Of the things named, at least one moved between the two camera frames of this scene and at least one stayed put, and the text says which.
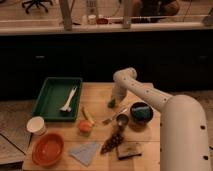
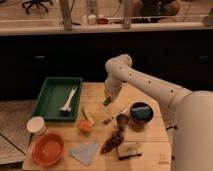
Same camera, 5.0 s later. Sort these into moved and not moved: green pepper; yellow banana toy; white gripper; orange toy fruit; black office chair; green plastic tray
Moved: green pepper; white gripper
Not moved: yellow banana toy; green plastic tray; orange toy fruit; black office chair
